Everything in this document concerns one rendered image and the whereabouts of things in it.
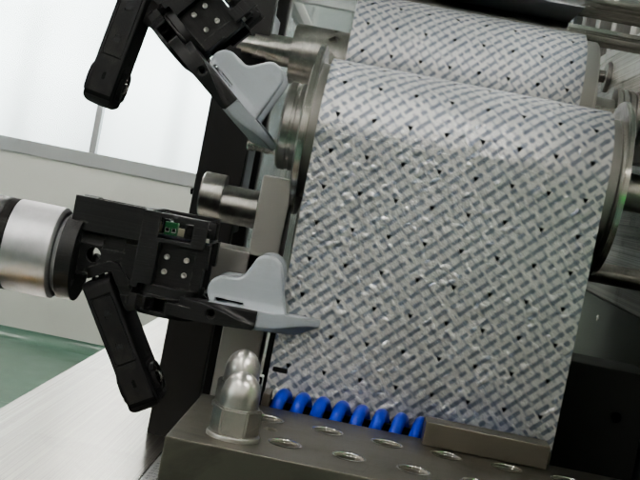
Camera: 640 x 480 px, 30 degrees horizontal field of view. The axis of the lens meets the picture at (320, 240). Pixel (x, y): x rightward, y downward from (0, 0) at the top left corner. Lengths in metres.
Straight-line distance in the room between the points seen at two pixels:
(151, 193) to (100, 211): 5.68
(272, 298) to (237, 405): 0.17
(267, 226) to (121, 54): 0.19
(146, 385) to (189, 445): 0.20
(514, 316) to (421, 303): 0.07
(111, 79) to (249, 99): 0.12
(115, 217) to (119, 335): 0.09
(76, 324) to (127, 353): 5.80
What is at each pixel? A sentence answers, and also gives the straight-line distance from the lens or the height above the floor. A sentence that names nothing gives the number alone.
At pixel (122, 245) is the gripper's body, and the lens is 0.97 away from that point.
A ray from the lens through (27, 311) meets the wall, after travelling 6.84.
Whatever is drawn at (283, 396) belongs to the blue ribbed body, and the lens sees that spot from 0.94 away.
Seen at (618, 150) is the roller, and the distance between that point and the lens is 0.99.
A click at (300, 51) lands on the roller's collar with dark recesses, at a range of 1.25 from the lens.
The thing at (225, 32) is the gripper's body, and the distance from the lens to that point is 1.02.
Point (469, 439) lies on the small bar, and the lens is 0.92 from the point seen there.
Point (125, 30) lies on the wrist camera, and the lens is 1.03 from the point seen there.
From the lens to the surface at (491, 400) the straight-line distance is 0.97.
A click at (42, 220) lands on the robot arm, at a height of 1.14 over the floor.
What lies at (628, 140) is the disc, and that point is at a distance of 0.98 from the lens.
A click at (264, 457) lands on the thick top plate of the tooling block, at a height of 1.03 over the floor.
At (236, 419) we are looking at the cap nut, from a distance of 0.80.
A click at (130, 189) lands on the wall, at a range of 6.66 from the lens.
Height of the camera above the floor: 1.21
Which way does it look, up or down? 3 degrees down
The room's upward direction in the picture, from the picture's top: 11 degrees clockwise
